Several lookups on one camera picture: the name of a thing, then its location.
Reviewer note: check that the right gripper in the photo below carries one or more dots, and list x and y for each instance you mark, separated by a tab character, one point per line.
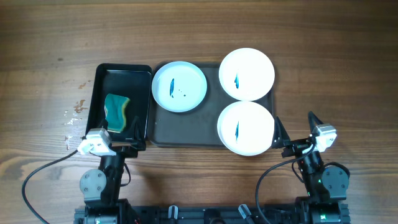
295	147

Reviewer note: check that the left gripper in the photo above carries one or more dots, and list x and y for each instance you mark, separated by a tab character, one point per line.
136	143

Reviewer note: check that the green yellow sponge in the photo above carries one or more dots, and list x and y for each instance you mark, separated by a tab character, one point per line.
115	115

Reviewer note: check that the white plate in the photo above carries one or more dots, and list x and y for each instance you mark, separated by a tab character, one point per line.
246	128
179	86
246	74

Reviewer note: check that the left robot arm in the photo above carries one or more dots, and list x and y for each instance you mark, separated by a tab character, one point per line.
101	186

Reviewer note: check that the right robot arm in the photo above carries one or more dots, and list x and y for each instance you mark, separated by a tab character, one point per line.
326	183

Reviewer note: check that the black water tray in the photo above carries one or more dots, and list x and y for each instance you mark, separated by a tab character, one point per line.
132	81

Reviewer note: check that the dark brown serving tray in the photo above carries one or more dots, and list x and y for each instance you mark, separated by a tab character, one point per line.
194	128

